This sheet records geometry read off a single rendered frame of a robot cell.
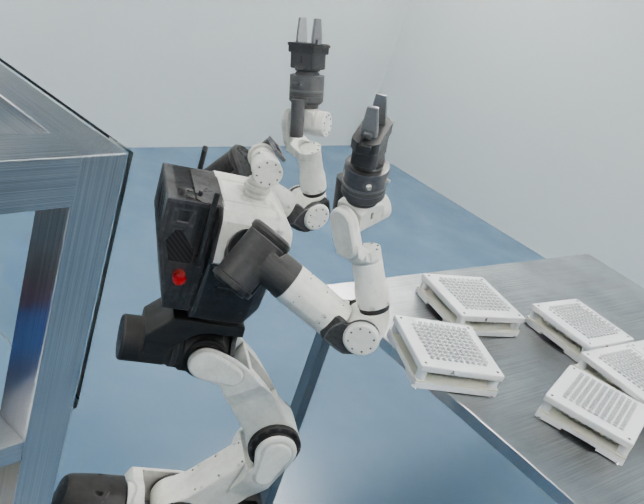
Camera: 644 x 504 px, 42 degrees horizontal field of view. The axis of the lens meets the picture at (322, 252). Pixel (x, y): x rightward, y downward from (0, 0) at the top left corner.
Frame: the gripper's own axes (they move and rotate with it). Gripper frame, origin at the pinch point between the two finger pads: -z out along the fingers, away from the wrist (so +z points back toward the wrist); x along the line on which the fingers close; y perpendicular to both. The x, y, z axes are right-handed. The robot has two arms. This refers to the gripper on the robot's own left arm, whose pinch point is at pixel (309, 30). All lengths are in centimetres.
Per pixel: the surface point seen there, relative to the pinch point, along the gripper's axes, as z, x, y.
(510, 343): 89, 33, -60
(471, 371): 83, 46, -20
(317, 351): 96, -11, -21
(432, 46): 20, -246, -372
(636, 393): 93, 71, -65
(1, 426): 44, 68, 115
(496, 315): 81, 29, -56
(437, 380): 85, 40, -13
